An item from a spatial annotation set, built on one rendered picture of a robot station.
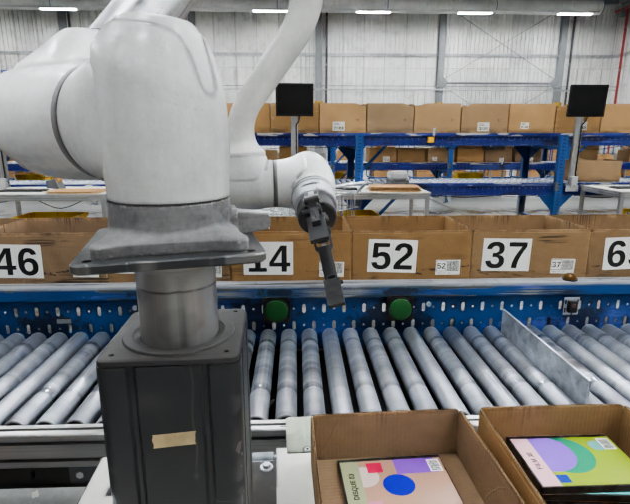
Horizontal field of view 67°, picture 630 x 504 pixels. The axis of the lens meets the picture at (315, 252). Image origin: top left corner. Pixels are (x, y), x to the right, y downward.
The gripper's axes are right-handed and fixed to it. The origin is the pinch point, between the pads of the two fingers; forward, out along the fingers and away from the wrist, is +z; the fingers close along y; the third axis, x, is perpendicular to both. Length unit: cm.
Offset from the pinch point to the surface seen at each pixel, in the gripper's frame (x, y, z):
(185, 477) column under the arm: -24.2, -8.7, 25.3
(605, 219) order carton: 106, -72, -86
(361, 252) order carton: 10, -44, -63
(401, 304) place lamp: 18, -57, -50
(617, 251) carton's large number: 92, -63, -58
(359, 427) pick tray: -1.3, -30.6, 8.4
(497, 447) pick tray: 20.9, -32.1, 16.9
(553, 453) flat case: 31, -38, 17
